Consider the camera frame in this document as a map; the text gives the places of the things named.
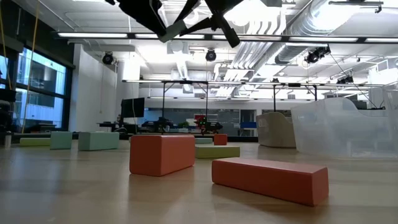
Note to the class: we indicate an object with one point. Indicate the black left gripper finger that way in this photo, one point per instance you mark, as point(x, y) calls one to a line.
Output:
point(143, 12)
point(160, 12)

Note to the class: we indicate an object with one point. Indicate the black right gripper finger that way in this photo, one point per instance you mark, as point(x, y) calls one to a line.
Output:
point(188, 12)
point(230, 32)

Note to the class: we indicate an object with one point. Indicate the red rectangular wooden block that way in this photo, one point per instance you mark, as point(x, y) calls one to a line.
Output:
point(220, 139)
point(270, 183)
point(161, 155)

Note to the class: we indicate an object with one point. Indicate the green rectangular wooden block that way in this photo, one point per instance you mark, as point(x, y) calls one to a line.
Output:
point(217, 152)
point(34, 142)

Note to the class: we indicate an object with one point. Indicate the small cyan wooden cube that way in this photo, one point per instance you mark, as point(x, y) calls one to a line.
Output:
point(61, 140)

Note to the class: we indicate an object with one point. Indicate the black ceiling spotlight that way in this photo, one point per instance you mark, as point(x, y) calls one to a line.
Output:
point(108, 58)
point(317, 54)
point(211, 55)
point(345, 80)

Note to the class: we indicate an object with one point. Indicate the long linear ceiling light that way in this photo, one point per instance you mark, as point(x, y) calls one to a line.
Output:
point(93, 35)

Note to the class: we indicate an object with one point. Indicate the blue panel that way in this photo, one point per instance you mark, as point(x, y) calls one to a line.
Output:
point(248, 125)

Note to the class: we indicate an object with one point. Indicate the background black robot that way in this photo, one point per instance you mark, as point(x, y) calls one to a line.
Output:
point(160, 124)
point(206, 125)

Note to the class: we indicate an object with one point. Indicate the black computer monitor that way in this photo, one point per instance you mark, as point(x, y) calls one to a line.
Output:
point(132, 107)

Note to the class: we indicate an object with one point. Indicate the background dark desk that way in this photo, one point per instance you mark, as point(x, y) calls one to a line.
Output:
point(115, 126)

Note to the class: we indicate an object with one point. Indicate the large glass window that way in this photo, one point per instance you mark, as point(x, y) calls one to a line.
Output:
point(40, 74)

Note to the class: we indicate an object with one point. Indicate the white cup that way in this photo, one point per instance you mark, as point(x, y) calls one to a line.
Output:
point(7, 140)

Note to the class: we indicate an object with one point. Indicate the black metal station frame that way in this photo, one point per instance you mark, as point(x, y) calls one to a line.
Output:
point(185, 82)
point(295, 84)

